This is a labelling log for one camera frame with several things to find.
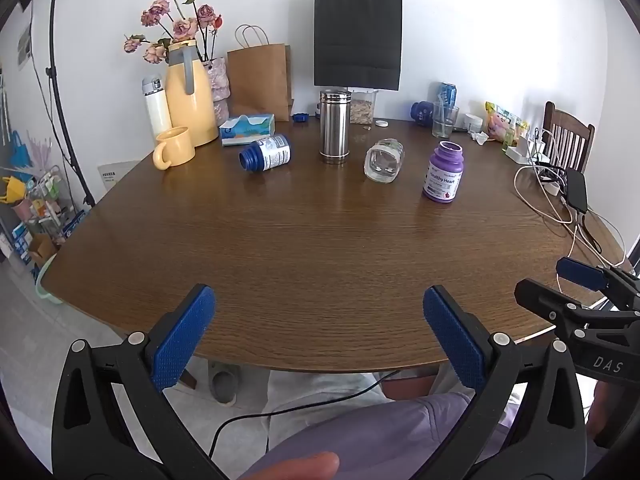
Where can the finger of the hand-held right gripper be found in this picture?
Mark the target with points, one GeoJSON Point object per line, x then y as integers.
{"type": "Point", "coordinates": [542, 297]}
{"type": "Point", "coordinates": [580, 273]}

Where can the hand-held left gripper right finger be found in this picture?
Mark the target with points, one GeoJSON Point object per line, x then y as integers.
{"type": "Point", "coordinates": [454, 340]}

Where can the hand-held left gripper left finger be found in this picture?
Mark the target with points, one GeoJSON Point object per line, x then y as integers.
{"type": "Point", "coordinates": [182, 342]}

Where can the clear glass cup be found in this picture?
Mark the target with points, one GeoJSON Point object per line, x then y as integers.
{"type": "Point", "coordinates": [384, 161]}

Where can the person's right forearm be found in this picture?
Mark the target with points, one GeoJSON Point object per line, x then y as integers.
{"type": "Point", "coordinates": [602, 415]}

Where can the stainless steel cup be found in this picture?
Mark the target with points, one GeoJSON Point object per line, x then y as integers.
{"type": "Point", "coordinates": [335, 127]}

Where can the person's left hand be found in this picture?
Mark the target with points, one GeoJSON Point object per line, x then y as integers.
{"type": "Point", "coordinates": [300, 467]}

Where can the grey slipper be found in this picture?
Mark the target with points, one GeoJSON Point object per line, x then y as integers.
{"type": "Point", "coordinates": [224, 385]}

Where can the black power bank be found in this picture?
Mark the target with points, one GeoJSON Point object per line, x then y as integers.
{"type": "Point", "coordinates": [576, 190]}

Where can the purple shirt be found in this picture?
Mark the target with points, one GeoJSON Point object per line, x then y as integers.
{"type": "Point", "coordinates": [390, 435]}

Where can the white power strip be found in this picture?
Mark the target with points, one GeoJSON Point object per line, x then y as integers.
{"type": "Point", "coordinates": [522, 150]}

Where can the wooden chair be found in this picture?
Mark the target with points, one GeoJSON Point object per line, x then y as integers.
{"type": "Point", "coordinates": [567, 137]}

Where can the green plastic basin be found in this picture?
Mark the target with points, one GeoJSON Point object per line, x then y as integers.
{"type": "Point", "coordinates": [42, 280]}

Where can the small green bottle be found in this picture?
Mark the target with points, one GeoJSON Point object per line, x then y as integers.
{"type": "Point", "coordinates": [509, 137]}

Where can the purple pill bottle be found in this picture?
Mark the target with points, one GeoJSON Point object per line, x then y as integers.
{"type": "Point", "coordinates": [442, 175]}

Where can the crumpled white paper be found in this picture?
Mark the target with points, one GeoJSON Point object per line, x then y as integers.
{"type": "Point", "coordinates": [480, 138]}

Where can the colourful snack packet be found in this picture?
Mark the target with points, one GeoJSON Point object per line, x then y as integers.
{"type": "Point", "coordinates": [497, 120]}

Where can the white paper sheet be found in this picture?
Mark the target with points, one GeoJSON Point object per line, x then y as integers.
{"type": "Point", "coordinates": [117, 172]}

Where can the white jar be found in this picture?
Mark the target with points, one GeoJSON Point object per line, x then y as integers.
{"type": "Point", "coordinates": [473, 122]}

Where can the yellow mug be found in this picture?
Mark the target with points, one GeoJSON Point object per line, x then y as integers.
{"type": "Point", "coordinates": [177, 147]}

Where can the cluttered storage rack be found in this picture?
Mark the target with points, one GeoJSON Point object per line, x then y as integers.
{"type": "Point", "coordinates": [40, 205]}

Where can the tall drinking glass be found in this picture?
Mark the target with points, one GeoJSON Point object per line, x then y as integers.
{"type": "Point", "coordinates": [444, 122]}

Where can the blue pill bottle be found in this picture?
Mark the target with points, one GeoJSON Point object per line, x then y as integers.
{"type": "Point", "coordinates": [270, 152]}

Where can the dark blue bottle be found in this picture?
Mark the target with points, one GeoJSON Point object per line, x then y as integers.
{"type": "Point", "coordinates": [421, 114]}

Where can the blue tissue box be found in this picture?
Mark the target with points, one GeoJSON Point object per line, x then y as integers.
{"type": "Point", "coordinates": [247, 130]}

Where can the blue drink can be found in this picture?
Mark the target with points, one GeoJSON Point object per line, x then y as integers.
{"type": "Point", "coordinates": [448, 91]}

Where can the yellow thermos jug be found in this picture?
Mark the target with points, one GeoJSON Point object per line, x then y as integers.
{"type": "Point", "coordinates": [192, 110]}

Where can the white thermos bottle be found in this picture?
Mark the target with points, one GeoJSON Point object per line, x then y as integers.
{"type": "Point", "coordinates": [157, 110]}

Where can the clear plastic cereal container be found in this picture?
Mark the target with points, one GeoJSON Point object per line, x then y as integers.
{"type": "Point", "coordinates": [362, 110]}

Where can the blue bottle cap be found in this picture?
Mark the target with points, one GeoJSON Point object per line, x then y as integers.
{"type": "Point", "coordinates": [299, 118]}

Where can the black light stand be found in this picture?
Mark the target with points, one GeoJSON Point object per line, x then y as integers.
{"type": "Point", "coordinates": [60, 110]}

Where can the brown paper bag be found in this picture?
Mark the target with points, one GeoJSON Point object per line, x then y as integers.
{"type": "Point", "coordinates": [260, 85]}

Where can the dried pink flowers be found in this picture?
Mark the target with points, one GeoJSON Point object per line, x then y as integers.
{"type": "Point", "coordinates": [182, 27]}

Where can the black paper bag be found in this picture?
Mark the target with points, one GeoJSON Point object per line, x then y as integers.
{"type": "Point", "coordinates": [357, 35]}

